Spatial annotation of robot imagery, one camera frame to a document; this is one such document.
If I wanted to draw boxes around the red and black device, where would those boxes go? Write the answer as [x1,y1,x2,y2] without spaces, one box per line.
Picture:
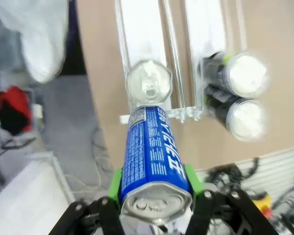
[0,85,34,137]

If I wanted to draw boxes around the blue energy drink can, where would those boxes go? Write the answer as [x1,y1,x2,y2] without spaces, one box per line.
[119,105,194,225]

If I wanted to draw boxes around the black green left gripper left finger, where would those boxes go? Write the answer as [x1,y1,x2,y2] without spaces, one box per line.
[49,168,125,235]

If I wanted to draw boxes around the black pepsi can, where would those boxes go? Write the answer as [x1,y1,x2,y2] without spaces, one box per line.
[206,95,269,142]
[198,50,270,98]

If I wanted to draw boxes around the white flat board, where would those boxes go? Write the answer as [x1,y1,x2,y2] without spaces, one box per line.
[0,151,75,235]

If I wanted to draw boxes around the white can dispenser rack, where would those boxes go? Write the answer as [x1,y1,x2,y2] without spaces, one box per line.
[114,0,248,124]

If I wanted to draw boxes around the black cable bundle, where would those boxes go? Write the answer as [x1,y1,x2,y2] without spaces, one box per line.
[203,158,260,196]

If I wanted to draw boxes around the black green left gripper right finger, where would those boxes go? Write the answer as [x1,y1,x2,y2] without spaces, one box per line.
[183,164,280,235]

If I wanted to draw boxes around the white slatted panel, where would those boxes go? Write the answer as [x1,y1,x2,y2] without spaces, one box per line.
[195,146,294,196]

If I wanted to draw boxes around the yellow red emergency stop button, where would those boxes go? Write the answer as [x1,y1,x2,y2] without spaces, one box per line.
[253,192,274,220]

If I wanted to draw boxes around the silver top drink can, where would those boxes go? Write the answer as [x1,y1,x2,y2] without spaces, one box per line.
[126,60,173,107]

